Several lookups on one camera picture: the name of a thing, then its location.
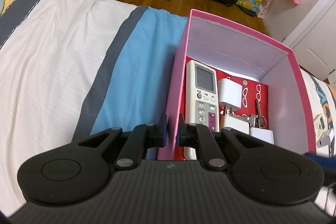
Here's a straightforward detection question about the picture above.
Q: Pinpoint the white remote control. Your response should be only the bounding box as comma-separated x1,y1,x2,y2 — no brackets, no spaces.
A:
183,60,221,161

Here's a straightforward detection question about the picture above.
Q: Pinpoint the white adapter on bed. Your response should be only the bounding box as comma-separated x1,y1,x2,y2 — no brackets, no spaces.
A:
316,128,334,148

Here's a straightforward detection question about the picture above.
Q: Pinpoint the silver key bunch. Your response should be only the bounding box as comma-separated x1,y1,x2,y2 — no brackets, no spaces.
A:
232,99,268,129

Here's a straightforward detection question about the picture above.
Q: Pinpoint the white charger plug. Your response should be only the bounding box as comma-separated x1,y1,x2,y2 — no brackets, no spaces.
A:
218,79,243,115

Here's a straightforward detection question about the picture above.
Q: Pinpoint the small white device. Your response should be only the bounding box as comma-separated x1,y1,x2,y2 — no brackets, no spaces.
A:
314,114,326,141

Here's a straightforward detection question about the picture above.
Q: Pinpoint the white charger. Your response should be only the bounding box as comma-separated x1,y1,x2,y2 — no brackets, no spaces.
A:
220,115,249,135
249,127,274,144

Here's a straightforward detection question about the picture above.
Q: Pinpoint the red patterned packet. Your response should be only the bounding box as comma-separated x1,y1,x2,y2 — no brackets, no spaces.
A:
174,56,268,160

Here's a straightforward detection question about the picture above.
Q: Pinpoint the pink box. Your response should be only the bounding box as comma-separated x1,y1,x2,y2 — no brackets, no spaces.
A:
158,9,316,160

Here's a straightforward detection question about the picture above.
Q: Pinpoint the striped bed sheet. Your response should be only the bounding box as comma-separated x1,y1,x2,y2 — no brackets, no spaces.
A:
1,0,187,216

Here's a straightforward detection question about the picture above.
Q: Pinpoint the white door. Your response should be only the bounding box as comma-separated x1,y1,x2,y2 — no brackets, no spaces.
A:
284,0,335,85

